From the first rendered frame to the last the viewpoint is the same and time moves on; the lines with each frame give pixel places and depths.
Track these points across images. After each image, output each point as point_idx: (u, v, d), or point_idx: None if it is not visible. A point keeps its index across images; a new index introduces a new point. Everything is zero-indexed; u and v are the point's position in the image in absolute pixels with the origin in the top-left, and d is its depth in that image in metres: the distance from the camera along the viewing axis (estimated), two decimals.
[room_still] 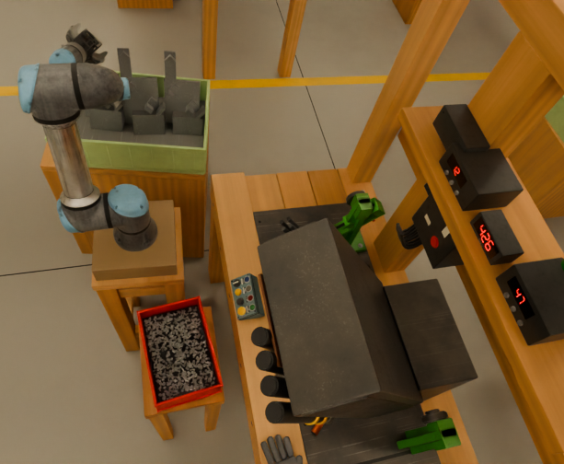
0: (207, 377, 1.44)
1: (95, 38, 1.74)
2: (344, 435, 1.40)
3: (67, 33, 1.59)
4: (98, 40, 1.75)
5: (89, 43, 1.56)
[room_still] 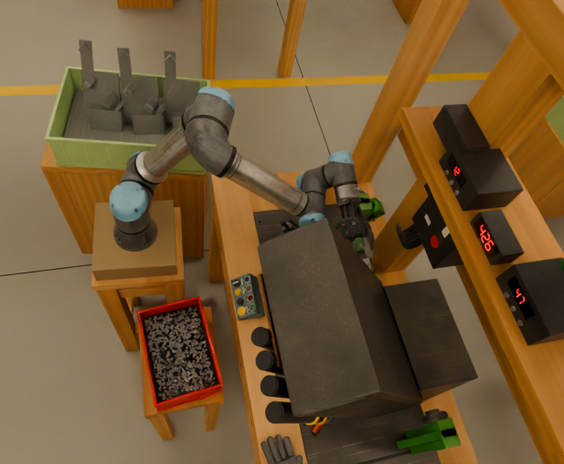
0: (207, 377, 1.44)
1: None
2: (344, 435, 1.40)
3: (374, 240, 1.35)
4: None
5: (345, 218, 1.33)
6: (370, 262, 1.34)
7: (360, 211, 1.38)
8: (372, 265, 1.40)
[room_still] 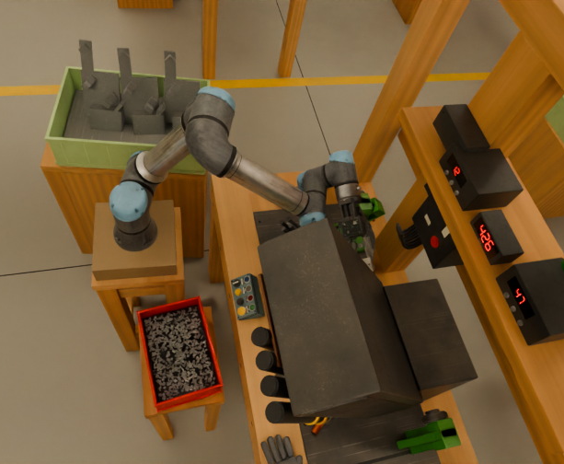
0: (207, 377, 1.44)
1: None
2: (344, 435, 1.40)
3: (374, 239, 1.35)
4: None
5: (346, 217, 1.33)
6: (371, 261, 1.33)
7: (361, 210, 1.37)
8: (373, 265, 1.40)
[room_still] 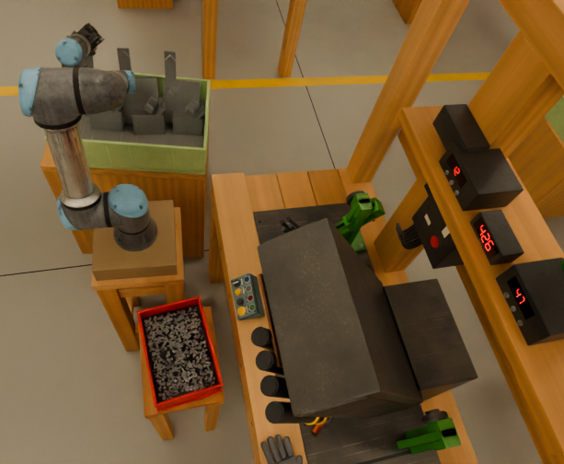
0: (207, 377, 1.44)
1: None
2: (344, 435, 1.40)
3: (74, 30, 1.60)
4: None
5: (93, 37, 1.55)
6: None
7: None
8: None
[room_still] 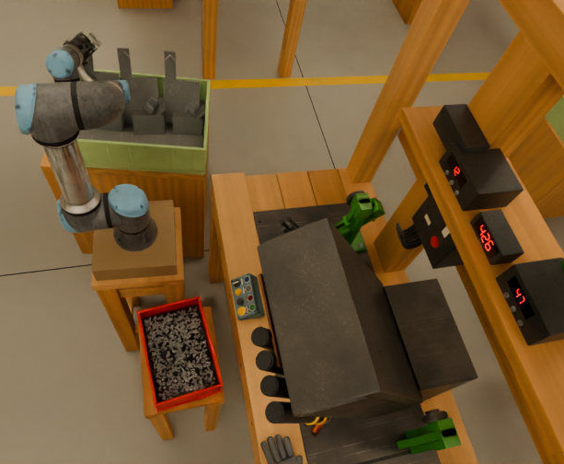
0: (207, 377, 1.44)
1: (95, 38, 1.74)
2: (344, 435, 1.40)
3: (67, 40, 1.56)
4: (98, 40, 1.75)
5: (86, 46, 1.50)
6: (88, 33, 1.71)
7: None
8: None
